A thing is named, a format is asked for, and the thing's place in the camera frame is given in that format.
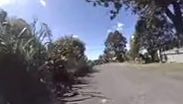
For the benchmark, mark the grey asphalt road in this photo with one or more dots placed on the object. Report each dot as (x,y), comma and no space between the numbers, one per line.
(131,90)

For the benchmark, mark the grass verge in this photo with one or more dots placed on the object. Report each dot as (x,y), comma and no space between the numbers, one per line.
(182,67)

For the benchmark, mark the tall dark tree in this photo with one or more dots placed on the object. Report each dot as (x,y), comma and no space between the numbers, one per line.
(115,46)

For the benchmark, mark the small green tree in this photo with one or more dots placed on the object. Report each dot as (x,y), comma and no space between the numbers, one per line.
(133,48)

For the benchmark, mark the flax bushes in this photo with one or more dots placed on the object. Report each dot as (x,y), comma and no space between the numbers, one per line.
(10,64)

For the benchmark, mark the large dark tree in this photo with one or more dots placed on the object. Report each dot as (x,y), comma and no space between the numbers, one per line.
(177,17)

